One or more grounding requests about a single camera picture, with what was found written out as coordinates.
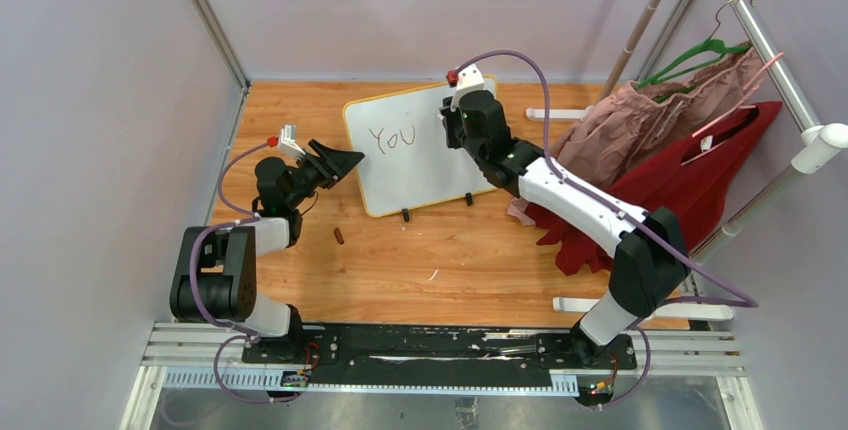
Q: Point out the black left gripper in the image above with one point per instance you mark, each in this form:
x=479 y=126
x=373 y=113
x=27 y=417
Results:
x=337 y=163

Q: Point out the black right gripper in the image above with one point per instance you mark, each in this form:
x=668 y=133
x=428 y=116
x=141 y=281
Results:
x=450 y=117

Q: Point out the brown marker cap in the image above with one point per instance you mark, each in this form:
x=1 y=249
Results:
x=339 y=236

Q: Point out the yellow framed whiteboard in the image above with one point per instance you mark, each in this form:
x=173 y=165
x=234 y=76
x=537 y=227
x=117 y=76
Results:
x=407 y=162

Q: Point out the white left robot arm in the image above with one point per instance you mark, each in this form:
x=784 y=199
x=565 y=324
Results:
x=215 y=278

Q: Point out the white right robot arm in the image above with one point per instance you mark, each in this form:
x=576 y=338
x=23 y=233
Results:
x=646 y=248

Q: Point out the pink garment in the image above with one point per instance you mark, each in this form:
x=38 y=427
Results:
x=630 y=126

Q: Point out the red garment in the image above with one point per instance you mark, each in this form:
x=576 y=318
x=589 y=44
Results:
x=691 y=178

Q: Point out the green clothes hanger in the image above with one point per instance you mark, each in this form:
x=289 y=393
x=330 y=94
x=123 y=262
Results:
x=711 y=45

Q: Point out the pink clothes hanger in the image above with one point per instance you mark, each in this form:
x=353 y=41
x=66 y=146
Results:
x=704 y=135

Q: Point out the metal clothes rack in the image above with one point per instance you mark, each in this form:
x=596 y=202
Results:
x=821 y=144

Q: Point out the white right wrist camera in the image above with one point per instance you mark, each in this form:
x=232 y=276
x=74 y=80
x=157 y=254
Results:
x=464 y=81

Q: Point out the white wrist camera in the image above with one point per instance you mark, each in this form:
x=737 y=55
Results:
x=287 y=144
x=464 y=81

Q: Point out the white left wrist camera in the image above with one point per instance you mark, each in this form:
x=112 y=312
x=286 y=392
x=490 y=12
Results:
x=287 y=144

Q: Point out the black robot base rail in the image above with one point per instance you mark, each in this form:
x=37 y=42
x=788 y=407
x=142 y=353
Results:
x=433 y=360

